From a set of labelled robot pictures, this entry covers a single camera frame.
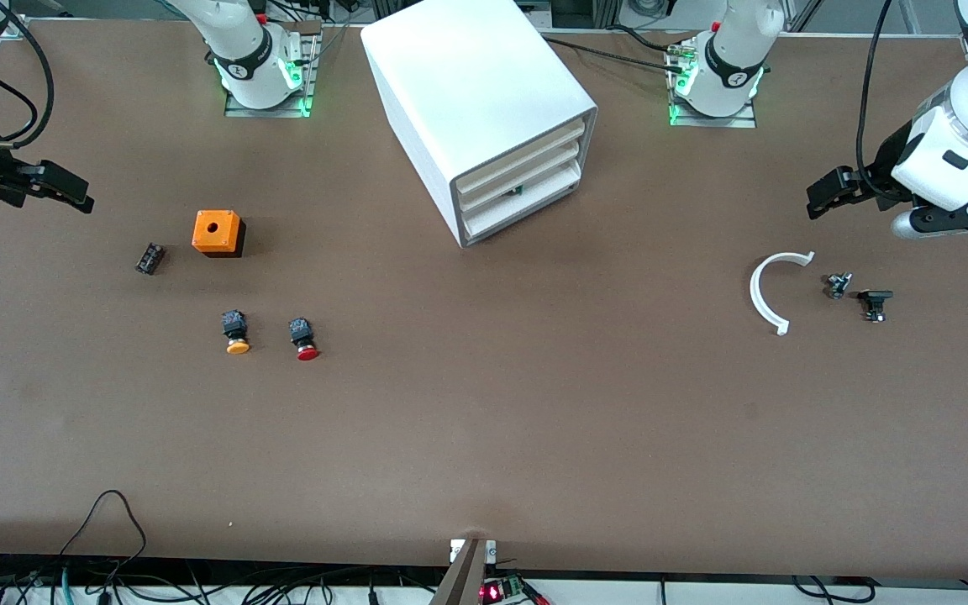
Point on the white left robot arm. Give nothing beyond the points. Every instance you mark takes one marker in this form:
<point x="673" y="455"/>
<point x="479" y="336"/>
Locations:
<point x="736" y="50"/>

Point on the small grey black switch part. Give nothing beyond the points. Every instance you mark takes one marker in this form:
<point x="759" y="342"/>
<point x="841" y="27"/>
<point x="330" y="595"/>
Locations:
<point x="837" y="285"/>

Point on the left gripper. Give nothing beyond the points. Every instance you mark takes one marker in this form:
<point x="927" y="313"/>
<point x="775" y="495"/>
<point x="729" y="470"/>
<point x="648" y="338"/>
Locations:
<point x="885" y="165"/>

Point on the white deep cabinet drawer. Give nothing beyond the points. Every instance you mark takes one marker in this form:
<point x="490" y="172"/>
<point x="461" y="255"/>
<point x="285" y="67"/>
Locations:
<point x="526" y="210"/>

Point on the circuit board with red light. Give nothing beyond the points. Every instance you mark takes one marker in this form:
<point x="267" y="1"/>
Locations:
<point x="501" y="591"/>

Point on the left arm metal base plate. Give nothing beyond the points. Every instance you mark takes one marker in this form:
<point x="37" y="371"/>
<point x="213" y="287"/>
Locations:
<point x="715" y="122"/>

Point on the white shallow cabinet drawer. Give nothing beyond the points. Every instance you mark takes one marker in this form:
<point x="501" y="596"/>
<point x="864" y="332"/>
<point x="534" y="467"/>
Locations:
<point x="526" y="178"/>
<point x="518" y="160"/>

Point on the orange button enclosure box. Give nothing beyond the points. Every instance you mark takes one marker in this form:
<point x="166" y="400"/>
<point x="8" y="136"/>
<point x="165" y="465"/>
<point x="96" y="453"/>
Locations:
<point x="215" y="231"/>

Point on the white curved plastic part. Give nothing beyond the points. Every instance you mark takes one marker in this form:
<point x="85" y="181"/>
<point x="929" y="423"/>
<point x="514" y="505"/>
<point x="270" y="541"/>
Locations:
<point x="757" y="290"/>

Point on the red push button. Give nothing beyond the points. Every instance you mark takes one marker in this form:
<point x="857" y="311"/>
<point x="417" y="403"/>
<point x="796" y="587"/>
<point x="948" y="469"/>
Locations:
<point x="303" y="338"/>

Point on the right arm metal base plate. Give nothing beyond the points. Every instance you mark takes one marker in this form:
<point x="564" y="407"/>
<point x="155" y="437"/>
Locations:
<point x="270" y="112"/>

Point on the yellow push button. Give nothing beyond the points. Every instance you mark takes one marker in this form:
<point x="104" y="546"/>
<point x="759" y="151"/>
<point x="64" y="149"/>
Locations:
<point x="236" y="332"/>

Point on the white drawer cabinet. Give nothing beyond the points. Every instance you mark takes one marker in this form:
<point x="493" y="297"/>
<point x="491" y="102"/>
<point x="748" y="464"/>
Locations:
<point x="467" y="76"/>

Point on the small black terminal block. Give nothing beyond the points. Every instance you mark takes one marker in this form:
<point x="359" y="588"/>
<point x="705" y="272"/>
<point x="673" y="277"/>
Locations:
<point x="149" y="258"/>

